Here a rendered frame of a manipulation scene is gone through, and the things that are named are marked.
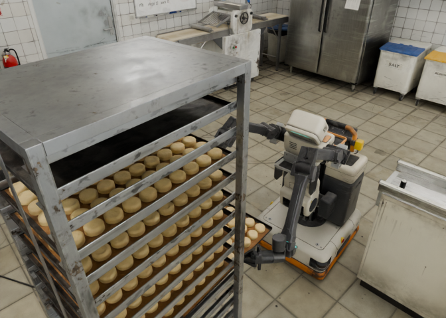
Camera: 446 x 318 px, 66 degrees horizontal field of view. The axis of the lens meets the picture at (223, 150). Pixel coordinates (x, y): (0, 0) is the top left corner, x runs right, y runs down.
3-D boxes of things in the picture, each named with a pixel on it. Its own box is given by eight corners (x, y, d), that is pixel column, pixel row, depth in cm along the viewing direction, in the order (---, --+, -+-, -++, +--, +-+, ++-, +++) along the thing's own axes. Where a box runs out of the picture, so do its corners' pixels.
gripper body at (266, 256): (256, 271, 153) (273, 269, 153) (257, 255, 147) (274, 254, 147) (254, 259, 158) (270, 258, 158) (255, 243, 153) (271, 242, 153)
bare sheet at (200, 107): (152, 78, 130) (151, 75, 129) (233, 107, 107) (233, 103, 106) (-26, 139, 91) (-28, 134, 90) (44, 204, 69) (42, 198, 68)
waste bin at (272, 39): (297, 59, 700) (300, 25, 665) (280, 65, 669) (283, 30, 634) (276, 54, 734) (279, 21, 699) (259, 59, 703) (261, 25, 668)
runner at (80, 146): (235, 77, 106) (235, 67, 104) (243, 79, 104) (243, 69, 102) (21, 167, 65) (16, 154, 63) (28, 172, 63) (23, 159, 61)
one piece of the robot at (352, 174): (294, 194, 306) (304, 109, 261) (353, 222, 275) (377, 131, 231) (273, 214, 284) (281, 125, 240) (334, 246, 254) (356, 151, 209)
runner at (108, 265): (234, 172, 125) (234, 165, 123) (240, 175, 123) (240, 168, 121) (68, 289, 84) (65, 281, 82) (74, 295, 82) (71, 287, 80)
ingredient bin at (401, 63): (368, 93, 545) (379, 44, 504) (385, 83, 583) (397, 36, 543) (403, 103, 513) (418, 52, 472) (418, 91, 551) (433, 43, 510)
